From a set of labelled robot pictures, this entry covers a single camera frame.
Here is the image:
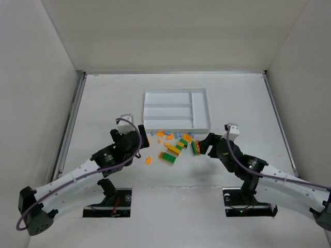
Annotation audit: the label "orange curved piece lone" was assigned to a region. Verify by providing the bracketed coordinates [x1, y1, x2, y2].
[145, 156, 152, 165]

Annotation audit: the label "long yellow brick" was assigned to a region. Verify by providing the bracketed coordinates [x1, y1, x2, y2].
[168, 145, 181, 156]

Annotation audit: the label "orange ring lego piece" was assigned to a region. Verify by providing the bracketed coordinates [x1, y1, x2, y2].
[182, 133, 192, 143]

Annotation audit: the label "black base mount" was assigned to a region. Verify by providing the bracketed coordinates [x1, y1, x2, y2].
[222, 188, 278, 218]
[82, 179, 132, 218]

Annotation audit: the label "white divided sorting tray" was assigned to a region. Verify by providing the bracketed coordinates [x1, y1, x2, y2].
[143, 88, 212, 134]

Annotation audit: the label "orange curved piece middle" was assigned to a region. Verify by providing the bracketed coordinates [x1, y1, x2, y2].
[167, 133, 174, 140]

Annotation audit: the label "orange curved piece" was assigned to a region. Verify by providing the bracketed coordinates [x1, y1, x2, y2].
[167, 133, 174, 140]
[156, 132, 165, 137]

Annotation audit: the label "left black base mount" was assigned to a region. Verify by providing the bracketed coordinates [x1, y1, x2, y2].
[82, 179, 132, 218]

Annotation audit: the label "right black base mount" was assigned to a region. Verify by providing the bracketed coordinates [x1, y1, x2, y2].
[222, 188, 278, 218]

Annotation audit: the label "green plate brick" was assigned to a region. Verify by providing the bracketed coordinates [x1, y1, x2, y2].
[191, 141, 198, 155]

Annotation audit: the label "green yellow bricks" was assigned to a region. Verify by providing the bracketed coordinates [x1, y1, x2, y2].
[175, 138, 188, 150]

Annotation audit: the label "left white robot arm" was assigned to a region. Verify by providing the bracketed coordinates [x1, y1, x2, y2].
[16, 125, 149, 237]

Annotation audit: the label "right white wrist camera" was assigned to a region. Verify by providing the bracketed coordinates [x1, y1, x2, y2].
[223, 123, 239, 141]

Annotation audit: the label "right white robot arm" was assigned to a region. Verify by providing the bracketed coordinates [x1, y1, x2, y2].
[198, 133, 330, 230]

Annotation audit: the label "orange curved piece upper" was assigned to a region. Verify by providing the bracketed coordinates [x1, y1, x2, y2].
[156, 132, 165, 137]

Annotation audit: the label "green two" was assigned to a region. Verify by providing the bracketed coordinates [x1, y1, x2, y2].
[161, 152, 176, 164]

